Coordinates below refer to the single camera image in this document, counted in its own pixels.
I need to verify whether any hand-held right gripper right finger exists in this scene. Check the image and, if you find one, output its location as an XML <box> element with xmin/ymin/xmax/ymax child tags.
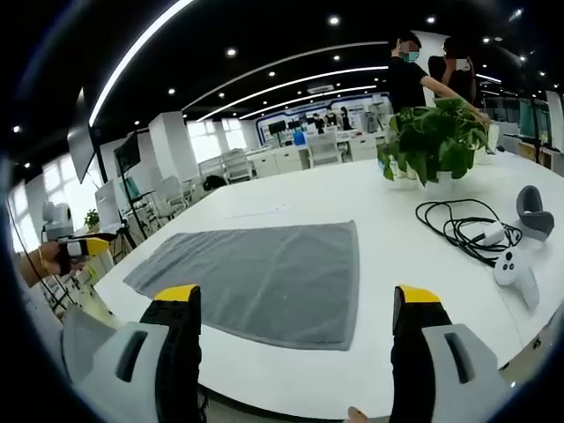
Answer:
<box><xmin>390</xmin><ymin>285</ymin><xmax>515</xmax><ymax>423</ymax></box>

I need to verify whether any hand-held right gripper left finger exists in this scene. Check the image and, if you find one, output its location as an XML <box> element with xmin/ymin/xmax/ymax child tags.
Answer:
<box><xmin>61</xmin><ymin>284</ymin><xmax>206</xmax><ymax>423</ymax></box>

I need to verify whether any grey towel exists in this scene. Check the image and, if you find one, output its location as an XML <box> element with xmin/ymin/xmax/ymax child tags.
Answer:
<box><xmin>122</xmin><ymin>219</ymin><xmax>360</xmax><ymax>353</ymax></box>

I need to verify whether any person's left hand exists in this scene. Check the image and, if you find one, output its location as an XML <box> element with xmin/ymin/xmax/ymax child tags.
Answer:
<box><xmin>37</xmin><ymin>241</ymin><xmax>85</xmax><ymax>275</ymax></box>

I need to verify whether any black monitor on stand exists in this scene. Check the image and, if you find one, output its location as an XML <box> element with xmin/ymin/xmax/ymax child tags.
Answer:
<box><xmin>113</xmin><ymin>130</ymin><xmax>143</xmax><ymax>174</ymax></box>

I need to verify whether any white handheld controller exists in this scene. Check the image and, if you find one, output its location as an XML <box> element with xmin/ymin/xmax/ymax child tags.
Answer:
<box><xmin>493</xmin><ymin>249</ymin><xmax>541</xmax><ymax>309</ymax></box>

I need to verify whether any white table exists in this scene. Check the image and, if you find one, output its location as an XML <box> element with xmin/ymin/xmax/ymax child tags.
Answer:
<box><xmin>92</xmin><ymin>149</ymin><xmax>564</xmax><ymax>419</ymax></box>

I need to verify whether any white power adapter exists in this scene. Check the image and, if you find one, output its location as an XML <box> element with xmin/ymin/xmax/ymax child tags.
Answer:
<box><xmin>473</xmin><ymin>222</ymin><xmax>506</xmax><ymax>246</ymax></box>

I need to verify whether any white office chair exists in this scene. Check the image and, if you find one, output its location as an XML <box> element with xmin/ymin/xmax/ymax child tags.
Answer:
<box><xmin>221</xmin><ymin>148</ymin><xmax>253</xmax><ymax>184</ymax></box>
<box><xmin>306</xmin><ymin>131</ymin><xmax>341</xmax><ymax>168</ymax></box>

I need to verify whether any green potted plant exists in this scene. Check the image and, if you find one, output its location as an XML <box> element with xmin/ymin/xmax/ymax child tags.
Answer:
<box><xmin>377</xmin><ymin>97</ymin><xmax>493</xmax><ymax>197</ymax></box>

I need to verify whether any large black wall screen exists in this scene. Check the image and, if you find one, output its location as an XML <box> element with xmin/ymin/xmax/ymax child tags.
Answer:
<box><xmin>65</xmin><ymin>87</ymin><xmax>96</xmax><ymax>184</ymax></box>

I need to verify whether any black cable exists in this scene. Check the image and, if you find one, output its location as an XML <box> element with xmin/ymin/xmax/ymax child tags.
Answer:
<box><xmin>415</xmin><ymin>198</ymin><xmax>523</xmax><ymax>268</ymax></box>

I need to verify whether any grey ring controller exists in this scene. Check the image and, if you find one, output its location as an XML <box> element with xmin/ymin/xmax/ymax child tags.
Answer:
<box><xmin>515</xmin><ymin>184</ymin><xmax>555</xmax><ymax>242</ymax></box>

